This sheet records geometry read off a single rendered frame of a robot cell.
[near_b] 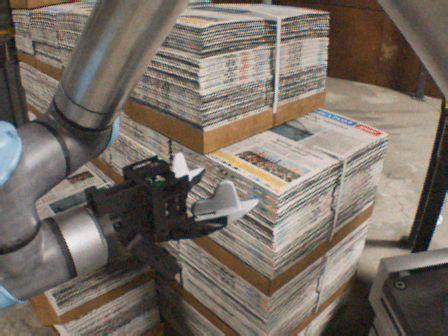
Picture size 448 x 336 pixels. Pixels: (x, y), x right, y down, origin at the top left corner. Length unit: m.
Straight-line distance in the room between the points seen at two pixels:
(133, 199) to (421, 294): 0.36
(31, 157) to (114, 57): 0.12
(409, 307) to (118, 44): 0.41
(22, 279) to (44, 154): 0.13
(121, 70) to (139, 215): 0.18
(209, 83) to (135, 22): 0.35
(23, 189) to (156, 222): 0.16
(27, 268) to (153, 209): 0.15
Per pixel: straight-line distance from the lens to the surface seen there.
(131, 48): 0.36
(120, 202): 0.45
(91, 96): 0.39
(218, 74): 0.69
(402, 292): 0.50
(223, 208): 0.50
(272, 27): 0.77
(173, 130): 0.76
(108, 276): 1.04
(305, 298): 0.91
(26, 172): 0.39
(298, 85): 0.85
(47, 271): 0.43
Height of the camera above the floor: 1.15
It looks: 29 degrees down
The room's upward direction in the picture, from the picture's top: straight up
